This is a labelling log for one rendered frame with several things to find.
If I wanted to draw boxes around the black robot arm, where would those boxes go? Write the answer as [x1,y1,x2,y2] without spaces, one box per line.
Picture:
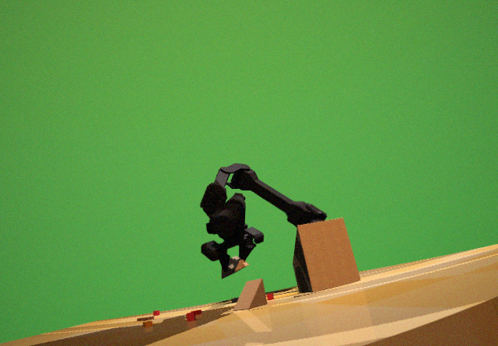
[200,163,327,239]

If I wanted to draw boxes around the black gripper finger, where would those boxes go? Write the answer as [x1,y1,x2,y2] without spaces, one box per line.
[219,254,230,272]
[239,243,256,261]

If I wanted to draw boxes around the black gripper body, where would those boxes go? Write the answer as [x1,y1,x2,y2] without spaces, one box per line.
[201,221,264,261]

